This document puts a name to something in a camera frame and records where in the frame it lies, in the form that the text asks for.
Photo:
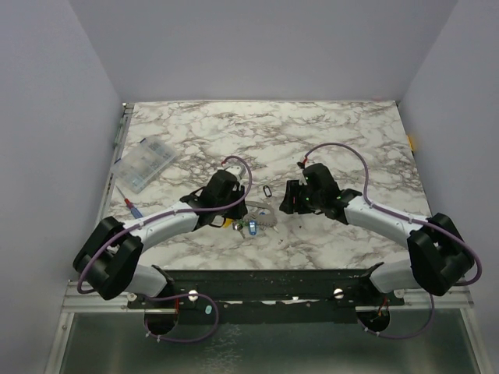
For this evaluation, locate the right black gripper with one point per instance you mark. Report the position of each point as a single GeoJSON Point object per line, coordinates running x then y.
{"type": "Point", "coordinates": [292, 197]}

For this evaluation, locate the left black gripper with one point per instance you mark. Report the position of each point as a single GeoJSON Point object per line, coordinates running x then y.
{"type": "Point", "coordinates": [238, 213]}

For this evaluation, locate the black key tag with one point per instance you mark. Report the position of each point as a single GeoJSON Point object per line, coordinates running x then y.
{"type": "Point", "coordinates": [267, 191]}

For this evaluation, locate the silver key organiser with rings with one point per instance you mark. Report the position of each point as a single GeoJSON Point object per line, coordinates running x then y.
{"type": "Point", "coordinates": [262, 217]}

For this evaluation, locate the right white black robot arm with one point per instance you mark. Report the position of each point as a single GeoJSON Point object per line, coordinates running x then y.
{"type": "Point", "coordinates": [437, 260]}

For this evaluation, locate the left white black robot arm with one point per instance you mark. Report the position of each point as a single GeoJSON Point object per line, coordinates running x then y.
{"type": "Point", "coordinates": [109, 259]}

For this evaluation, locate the clear plastic screw box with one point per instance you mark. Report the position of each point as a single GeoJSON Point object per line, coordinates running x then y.
{"type": "Point", "coordinates": [143, 163]}

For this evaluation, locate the blue red screwdriver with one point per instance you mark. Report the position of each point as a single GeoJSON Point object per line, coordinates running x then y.
{"type": "Point", "coordinates": [131, 207]}

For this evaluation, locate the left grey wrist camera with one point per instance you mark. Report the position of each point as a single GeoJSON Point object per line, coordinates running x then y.
{"type": "Point", "coordinates": [237, 170]}

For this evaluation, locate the black mounting base rail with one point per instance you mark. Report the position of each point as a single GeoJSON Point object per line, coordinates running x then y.
{"type": "Point", "coordinates": [283, 296]}

